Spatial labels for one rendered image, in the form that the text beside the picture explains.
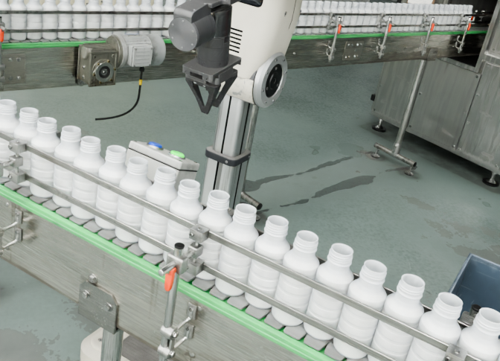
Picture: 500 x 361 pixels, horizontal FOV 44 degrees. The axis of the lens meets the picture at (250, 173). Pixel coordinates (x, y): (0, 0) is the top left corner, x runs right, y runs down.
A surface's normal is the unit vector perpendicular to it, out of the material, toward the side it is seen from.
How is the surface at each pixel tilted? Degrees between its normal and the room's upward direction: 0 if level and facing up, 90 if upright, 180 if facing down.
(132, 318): 90
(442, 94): 90
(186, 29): 100
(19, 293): 0
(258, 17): 90
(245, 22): 90
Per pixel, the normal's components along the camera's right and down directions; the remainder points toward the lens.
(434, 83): -0.74, 0.16
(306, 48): 0.65, 0.42
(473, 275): -0.51, 0.29
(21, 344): 0.17, -0.89
